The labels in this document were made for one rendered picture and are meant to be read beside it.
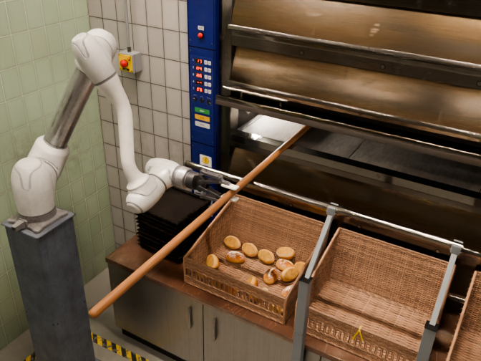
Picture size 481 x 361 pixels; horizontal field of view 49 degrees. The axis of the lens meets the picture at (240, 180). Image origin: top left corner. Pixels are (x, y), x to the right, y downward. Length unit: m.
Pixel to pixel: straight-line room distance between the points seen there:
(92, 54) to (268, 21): 0.79
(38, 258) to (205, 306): 0.79
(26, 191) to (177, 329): 1.05
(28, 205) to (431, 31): 1.74
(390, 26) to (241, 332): 1.48
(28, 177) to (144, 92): 0.93
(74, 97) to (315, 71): 1.04
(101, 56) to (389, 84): 1.15
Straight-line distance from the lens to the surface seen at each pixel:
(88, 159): 3.26
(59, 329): 2.68
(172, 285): 2.63
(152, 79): 2.88
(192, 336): 2.76
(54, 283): 2.52
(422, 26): 2.20
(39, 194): 2.31
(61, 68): 2.98
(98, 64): 2.08
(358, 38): 2.25
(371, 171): 2.43
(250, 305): 2.47
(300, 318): 2.21
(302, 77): 2.40
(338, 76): 2.35
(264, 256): 2.72
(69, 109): 2.35
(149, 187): 2.16
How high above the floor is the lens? 2.28
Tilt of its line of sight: 29 degrees down
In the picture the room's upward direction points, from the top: 1 degrees clockwise
